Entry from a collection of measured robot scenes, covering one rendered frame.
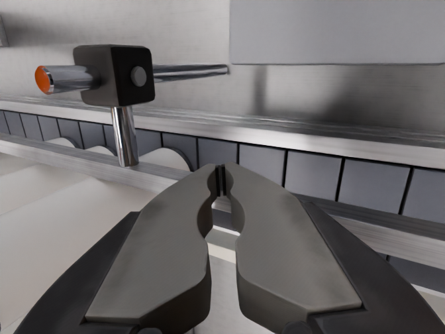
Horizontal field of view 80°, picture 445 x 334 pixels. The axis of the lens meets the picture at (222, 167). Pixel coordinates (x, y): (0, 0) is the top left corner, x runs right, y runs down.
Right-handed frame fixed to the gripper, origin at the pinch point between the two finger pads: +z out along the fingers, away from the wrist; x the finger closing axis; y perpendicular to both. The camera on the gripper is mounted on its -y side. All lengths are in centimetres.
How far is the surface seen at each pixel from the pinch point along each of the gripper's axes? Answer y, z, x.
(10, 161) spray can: 4.1, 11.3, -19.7
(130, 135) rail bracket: -0.8, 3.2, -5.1
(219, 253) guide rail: 9.7, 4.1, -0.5
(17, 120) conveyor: 3.6, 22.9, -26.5
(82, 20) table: -7.4, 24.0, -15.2
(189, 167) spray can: 4.7, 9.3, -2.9
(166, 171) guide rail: 1.0, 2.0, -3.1
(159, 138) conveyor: 2.8, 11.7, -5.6
